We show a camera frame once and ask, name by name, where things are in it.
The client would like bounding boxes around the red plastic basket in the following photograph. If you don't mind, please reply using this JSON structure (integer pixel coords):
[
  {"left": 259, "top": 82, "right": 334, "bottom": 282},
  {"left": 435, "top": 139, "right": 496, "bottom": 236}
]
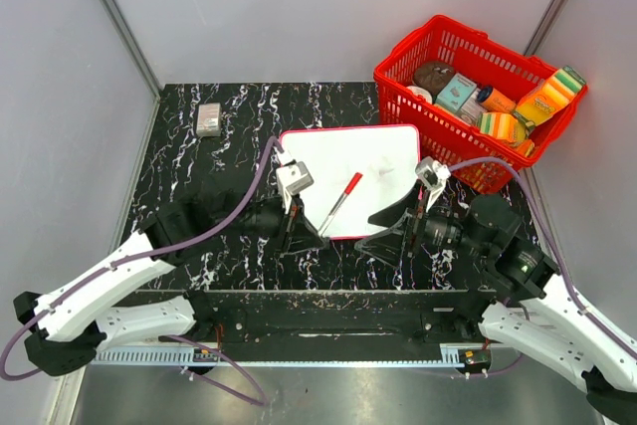
[{"left": 373, "top": 15, "right": 588, "bottom": 193}]

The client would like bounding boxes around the white tape roll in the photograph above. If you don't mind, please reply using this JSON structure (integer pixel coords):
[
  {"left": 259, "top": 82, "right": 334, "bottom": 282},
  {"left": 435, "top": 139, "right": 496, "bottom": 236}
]
[{"left": 407, "top": 85, "right": 434, "bottom": 104}]

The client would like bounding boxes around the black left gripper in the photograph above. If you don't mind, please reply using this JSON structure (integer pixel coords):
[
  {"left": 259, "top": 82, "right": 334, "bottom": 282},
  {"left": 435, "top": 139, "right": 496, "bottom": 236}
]
[{"left": 217, "top": 188, "right": 326, "bottom": 258}]

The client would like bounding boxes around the white slotted cable duct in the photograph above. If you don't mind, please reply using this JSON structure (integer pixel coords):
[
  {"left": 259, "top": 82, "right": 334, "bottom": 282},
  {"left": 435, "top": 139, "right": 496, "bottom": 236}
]
[{"left": 93, "top": 345, "right": 219, "bottom": 367}]

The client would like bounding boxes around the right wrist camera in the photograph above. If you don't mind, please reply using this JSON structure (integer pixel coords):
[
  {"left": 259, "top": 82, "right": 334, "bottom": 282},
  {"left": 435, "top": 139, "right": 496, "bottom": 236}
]
[{"left": 415, "top": 156, "right": 451, "bottom": 211}]

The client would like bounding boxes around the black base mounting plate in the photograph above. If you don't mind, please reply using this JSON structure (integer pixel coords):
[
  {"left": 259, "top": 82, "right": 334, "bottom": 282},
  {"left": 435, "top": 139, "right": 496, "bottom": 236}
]
[{"left": 157, "top": 288, "right": 514, "bottom": 361}]

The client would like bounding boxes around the red marker cap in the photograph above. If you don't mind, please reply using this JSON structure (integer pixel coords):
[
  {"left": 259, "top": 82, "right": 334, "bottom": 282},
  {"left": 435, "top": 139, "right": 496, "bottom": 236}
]
[{"left": 344, "top": 172, "right": 362, "bottom": 195}]

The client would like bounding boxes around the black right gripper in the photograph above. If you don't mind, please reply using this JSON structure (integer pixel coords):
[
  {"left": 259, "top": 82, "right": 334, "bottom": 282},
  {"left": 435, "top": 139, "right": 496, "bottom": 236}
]
[{"left": 354, "top": 179, "right": 492, "bottom": 267}]

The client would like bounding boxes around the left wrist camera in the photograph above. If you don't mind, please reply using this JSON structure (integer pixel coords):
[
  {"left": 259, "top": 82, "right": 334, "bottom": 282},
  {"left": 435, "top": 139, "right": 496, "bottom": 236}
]
[{"left": 276, "top": 161, "right": 315, "bottom": 213}]

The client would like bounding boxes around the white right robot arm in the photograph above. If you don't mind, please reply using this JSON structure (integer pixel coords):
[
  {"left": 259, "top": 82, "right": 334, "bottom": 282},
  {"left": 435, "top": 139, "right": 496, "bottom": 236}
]
[{"left": 355, "top": 195, "right": 636, "bottom": 424}]

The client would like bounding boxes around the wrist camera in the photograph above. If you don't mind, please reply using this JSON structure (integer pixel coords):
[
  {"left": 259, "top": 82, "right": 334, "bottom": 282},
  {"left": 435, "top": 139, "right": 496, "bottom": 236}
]
[
  {"left": 276, "top": 161, "right": 315, "bottom": 213},
  {"left": 415, "top": 156, "right": 451, "bottom": 211}
]

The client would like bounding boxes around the yellow sponge pack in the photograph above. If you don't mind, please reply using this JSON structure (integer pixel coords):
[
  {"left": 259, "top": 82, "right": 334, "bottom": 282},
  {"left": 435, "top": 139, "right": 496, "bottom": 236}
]
[{"left": 513, "top": 66, "right": 586, "bottom": 128}]

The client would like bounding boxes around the pink framed whiteboard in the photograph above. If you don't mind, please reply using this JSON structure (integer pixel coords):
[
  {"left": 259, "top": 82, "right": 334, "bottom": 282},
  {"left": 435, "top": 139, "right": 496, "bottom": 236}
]
[{"left": 281, "top": 124, "right": 420, "bottom": 240}]

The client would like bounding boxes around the orange cylindrical can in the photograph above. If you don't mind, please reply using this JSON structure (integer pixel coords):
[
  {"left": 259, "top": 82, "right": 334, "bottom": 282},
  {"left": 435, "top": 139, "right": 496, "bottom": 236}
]
[{"left": 477, "top": 85, "right": 517, "bottom": 113}]

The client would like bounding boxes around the small pink white box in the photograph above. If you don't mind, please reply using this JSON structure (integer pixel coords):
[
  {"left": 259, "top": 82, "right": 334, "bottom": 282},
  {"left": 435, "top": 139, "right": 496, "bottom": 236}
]
[{"left": 195, "top": 103, "right": 221, "bottom": 137}]

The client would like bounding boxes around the brown round bread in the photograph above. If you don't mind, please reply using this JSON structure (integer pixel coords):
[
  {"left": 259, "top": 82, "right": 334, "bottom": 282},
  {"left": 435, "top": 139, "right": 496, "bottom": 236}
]
[{"left": 412, "top": 61, "right": 456, "bottom": 96}]

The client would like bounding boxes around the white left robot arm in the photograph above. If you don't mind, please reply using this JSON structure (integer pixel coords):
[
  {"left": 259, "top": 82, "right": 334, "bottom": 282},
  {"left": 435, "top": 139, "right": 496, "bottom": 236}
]
[{"left": 13, "top": 190, "right": 328, "bottom": 376}]

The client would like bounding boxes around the teal white carton box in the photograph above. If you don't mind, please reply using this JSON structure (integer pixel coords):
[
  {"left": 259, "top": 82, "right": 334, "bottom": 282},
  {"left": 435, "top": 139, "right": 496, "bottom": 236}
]
[{"left": 435, "top": 73, "right": 482, "bottom": 123}]

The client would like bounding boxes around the striped sponge stack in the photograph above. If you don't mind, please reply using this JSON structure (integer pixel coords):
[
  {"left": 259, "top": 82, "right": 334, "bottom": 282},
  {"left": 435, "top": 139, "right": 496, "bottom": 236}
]
[{"left": 478, "top": 112, "right": 529, "bottom": 144}]

